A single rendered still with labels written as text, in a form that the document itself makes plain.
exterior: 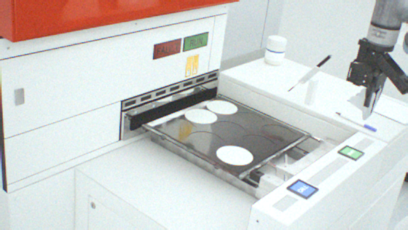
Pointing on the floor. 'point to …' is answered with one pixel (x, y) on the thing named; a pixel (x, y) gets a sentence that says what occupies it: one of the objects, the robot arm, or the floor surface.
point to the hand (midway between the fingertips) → (368, 116)
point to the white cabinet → (99, 193)
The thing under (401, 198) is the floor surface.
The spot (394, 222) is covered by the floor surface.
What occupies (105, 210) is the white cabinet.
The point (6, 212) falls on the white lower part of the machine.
